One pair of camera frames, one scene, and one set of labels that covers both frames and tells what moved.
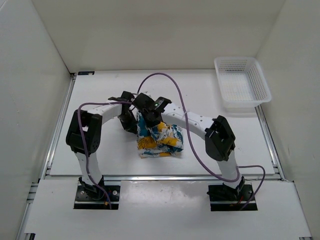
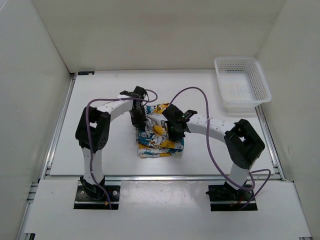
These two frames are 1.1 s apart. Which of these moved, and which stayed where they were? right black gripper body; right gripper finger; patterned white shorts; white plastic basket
Moved: right gripper finger; right black gripper body
Stayed: patterned white shorts; white plastic basket
